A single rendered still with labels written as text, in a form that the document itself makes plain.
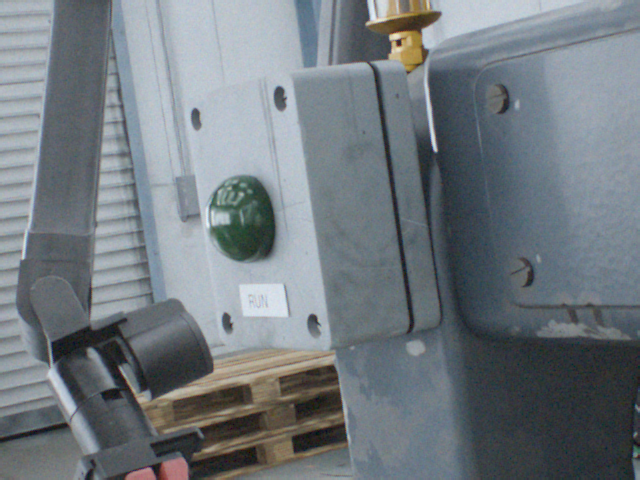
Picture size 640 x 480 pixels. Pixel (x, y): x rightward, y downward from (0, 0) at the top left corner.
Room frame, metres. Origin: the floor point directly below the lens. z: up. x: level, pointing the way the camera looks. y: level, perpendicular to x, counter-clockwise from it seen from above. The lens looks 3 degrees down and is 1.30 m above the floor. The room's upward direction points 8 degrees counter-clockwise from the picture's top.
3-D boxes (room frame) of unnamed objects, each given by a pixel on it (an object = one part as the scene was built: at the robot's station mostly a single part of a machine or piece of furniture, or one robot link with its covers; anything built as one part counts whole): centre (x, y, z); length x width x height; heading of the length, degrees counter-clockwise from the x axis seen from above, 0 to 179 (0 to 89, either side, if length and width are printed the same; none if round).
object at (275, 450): (6.54, 0.51, 0.07); 1.20 x 0.82 x 0.14; 120
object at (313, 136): (0.47, 0.00, 1.29); 0.08 x 0.05 x 0.09; 32
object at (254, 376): (6.51, 0.52, 0.36); 1.20 x 0.82 x 0.14; 118
